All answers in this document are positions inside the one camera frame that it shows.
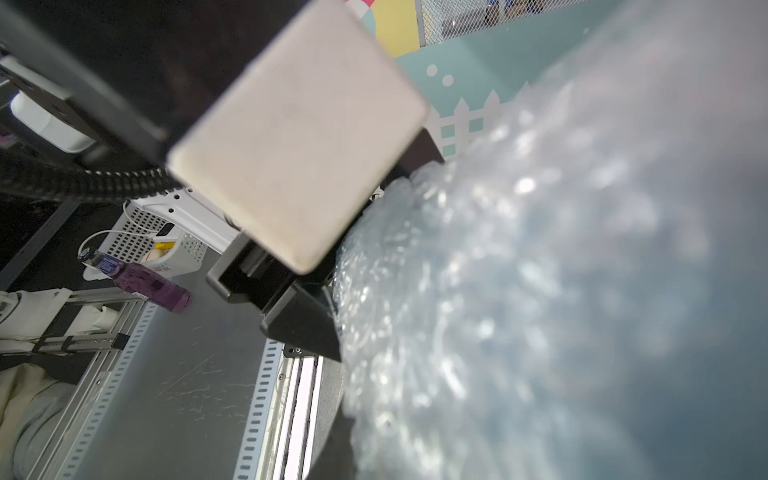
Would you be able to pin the purple drink bottle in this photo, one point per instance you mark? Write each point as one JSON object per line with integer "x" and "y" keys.
{"x": 137, "y": 279}

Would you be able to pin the white perforated storage basket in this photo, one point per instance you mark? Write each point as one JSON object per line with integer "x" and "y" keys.
{"x": 144, "y": 238}

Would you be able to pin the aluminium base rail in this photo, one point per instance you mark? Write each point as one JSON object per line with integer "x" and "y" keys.
{"x": 198, "y": 395}

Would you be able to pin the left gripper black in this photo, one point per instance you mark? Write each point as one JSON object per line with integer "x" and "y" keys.
{"x": 297, "y": 310}

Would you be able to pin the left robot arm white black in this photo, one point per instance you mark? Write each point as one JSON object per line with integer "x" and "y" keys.
{"x": 146, "y": 72}

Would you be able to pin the clear bubble wrap sheet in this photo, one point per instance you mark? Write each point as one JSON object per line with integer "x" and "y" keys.
{"x": 583, "y": 293}

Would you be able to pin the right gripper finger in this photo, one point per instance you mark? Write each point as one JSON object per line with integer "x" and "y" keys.
{"x": 336, "y": 459}

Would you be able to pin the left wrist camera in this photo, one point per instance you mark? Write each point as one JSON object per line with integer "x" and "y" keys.
{"x": 297, "y": 144}

